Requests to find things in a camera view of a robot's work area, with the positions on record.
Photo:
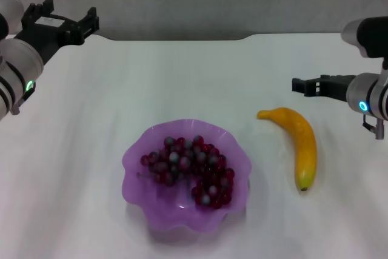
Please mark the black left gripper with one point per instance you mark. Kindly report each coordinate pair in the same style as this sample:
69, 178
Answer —
48, 34

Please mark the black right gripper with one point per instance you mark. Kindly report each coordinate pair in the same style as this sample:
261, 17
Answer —
336, 87

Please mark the yellow banana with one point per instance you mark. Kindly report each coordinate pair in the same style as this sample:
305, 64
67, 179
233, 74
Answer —
304, 146

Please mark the red grape bunch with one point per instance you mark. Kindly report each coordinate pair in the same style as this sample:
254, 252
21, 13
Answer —
194, 169

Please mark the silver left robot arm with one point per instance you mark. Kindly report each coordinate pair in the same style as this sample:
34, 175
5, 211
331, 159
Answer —
15, 65

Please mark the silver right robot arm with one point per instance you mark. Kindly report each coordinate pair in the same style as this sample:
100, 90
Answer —
371, 59

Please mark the purple scalloped plastic bowl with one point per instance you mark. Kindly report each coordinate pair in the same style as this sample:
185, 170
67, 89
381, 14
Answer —
169, 213

